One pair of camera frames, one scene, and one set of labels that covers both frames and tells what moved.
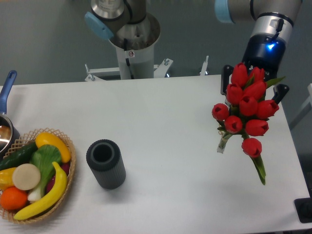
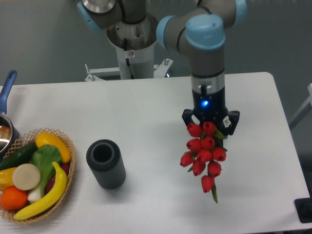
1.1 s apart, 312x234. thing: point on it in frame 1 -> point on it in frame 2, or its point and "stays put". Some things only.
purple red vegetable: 65,166 stays put
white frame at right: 304,109 stays put
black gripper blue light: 264,50 -> 210,107
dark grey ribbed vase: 105,158 stays put
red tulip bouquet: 247,112 -> 204,148
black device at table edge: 303,208 stays put
